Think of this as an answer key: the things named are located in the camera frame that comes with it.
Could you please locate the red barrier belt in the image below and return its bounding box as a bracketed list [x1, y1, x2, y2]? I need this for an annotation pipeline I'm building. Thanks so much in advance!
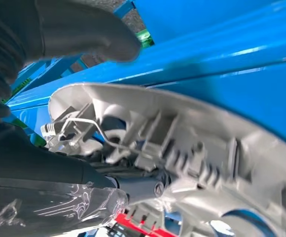
[115, 213, 177, 237]

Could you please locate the blue metal shelf rack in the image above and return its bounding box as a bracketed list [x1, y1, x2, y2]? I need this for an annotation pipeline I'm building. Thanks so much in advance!
[2, 0, 286, 237]

